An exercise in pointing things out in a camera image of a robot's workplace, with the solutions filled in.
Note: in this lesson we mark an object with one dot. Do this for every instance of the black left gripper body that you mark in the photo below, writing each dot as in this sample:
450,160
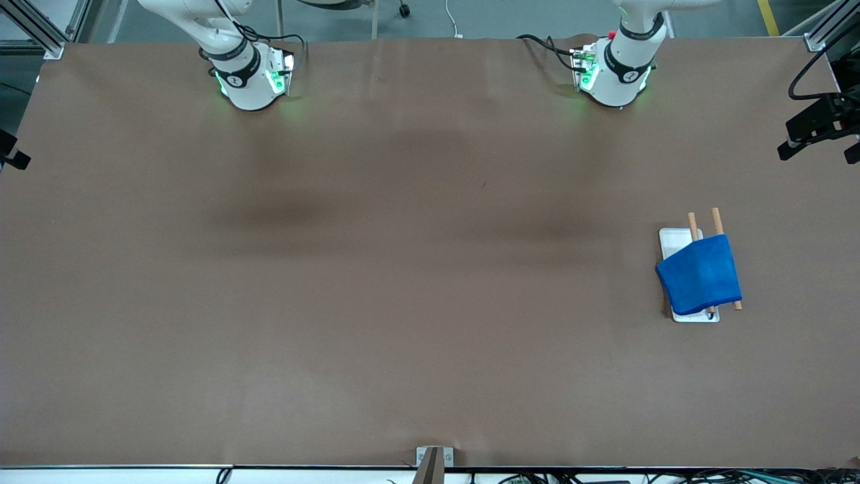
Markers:
844,107

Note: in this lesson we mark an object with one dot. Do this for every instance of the blue microfibre towel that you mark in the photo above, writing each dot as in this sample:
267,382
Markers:
702,275

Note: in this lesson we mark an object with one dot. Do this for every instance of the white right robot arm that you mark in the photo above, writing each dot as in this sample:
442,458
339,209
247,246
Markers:
245,87

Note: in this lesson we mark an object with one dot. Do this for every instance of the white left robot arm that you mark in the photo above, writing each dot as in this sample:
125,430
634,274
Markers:
621,77

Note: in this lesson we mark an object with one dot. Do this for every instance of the white towel rack wooden rods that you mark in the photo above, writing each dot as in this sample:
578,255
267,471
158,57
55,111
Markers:
675,242

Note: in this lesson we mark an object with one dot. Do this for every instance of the office chair base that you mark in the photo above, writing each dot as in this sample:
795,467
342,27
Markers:
374,17

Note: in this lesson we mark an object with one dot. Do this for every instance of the brown table cover sheet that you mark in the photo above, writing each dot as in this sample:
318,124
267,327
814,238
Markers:
430,336

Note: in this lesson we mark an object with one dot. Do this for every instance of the aluminium frame profile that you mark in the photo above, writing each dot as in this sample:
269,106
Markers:
37,27
816,42

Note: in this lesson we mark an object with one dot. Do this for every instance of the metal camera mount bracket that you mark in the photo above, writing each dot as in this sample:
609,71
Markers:
434,460

